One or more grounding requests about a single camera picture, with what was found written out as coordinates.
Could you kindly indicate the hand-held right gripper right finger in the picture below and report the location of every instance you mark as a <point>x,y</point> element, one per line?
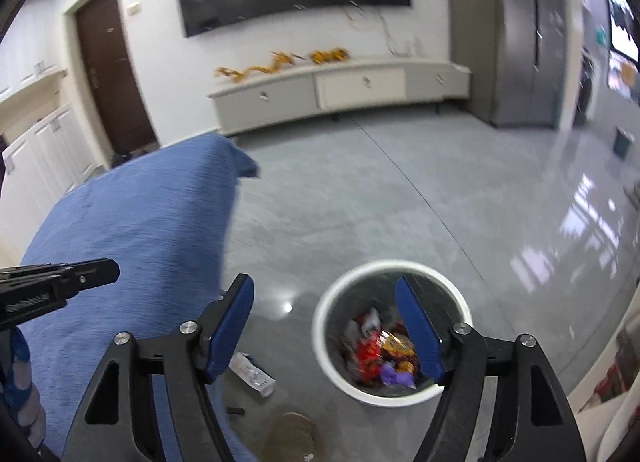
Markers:
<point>420,332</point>

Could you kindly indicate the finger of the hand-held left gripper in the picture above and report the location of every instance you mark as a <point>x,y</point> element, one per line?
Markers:
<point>85,274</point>

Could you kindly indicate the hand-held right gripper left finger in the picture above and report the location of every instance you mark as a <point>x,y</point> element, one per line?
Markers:
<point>232,332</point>

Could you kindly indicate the purple plastic bag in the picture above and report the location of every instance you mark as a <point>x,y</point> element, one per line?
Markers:
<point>397,374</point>

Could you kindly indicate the red snack wrapper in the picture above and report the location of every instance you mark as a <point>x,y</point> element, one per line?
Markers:
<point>370,357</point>

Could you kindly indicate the white round waste bin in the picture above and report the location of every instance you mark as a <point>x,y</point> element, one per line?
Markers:
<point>330,302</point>

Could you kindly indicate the brown shoe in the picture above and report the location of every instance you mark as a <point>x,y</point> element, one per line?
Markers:
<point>121,159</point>

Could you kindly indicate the brown round pad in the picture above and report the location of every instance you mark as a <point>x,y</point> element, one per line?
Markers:
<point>290,439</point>

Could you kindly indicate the white base cabinet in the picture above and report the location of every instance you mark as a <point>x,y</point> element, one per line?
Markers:
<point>45,151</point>

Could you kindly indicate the dark brown door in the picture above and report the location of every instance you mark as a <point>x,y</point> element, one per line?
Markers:
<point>110,71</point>

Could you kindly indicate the grey white television cabinet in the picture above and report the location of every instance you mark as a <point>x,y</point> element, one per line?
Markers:
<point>265,101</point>

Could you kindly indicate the golden dragon ornament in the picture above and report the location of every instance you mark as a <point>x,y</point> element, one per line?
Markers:
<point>281,59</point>
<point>245,74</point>

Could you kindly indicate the small green bin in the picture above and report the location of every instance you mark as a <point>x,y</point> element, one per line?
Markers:
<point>623,143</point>

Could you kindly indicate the washing machine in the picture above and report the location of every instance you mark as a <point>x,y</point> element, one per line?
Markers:
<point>585,99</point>

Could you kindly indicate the golden tiger ornament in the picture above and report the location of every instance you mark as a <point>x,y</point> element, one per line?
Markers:
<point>329,56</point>

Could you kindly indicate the grey double door refrigerator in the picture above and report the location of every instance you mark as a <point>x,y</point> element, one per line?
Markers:
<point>525,41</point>

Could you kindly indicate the hanging dark clothes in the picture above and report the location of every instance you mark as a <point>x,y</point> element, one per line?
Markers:
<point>622,19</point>

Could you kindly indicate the white wall cabinet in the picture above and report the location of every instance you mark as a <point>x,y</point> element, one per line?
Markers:
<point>25,51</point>

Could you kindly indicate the wall light switch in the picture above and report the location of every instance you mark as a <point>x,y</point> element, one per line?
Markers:
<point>133,9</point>

